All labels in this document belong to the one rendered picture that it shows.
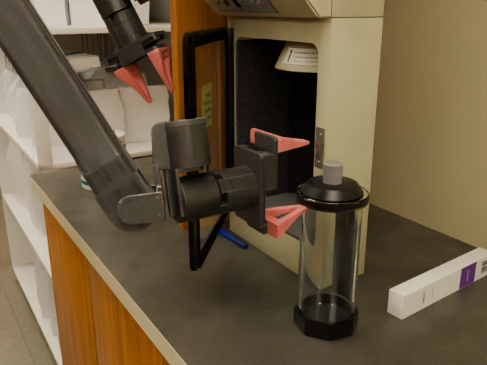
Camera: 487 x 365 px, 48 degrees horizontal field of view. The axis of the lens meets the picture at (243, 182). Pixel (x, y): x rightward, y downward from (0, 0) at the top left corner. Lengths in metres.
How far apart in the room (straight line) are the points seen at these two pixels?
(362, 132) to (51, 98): 0.53
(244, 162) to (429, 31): 0.71
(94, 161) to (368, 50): 0.50
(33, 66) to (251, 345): 0.50
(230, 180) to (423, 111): 0.73
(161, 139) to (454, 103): 0.77
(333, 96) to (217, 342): 0.43
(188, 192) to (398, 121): 0.82
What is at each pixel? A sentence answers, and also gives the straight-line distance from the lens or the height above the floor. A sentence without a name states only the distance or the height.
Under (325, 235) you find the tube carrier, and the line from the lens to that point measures 0.79.
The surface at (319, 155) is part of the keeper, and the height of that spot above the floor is 1.19.
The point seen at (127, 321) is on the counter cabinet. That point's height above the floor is 0.82.
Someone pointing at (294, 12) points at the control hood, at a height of 1.42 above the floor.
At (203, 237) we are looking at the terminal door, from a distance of 0.98.
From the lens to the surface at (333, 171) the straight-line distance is 0.79.
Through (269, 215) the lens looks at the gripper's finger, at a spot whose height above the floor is 1.15.
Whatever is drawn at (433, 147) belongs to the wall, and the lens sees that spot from 1.32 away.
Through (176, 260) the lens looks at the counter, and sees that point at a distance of 1.11.
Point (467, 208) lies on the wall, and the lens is 1.29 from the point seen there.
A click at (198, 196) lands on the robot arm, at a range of 0.66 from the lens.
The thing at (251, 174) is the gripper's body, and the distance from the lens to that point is 0.70.
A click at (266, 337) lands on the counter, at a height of 0.94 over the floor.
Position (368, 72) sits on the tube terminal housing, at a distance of 0.95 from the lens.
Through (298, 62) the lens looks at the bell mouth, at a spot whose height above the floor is 1.33.
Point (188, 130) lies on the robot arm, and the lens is 0.65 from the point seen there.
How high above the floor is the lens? 1.43
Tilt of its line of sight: 18 degrees down
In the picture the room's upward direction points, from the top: straight up
